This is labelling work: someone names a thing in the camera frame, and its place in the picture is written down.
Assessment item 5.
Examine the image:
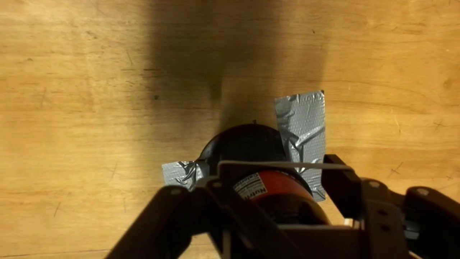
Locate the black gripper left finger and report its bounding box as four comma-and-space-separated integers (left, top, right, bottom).
105, 174, 307, 259

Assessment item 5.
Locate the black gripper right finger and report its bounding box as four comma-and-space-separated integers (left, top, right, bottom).
320, 152, 460, 259

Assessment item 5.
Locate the dark glass jar orange label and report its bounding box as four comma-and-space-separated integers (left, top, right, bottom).
192, 122, 332, 227

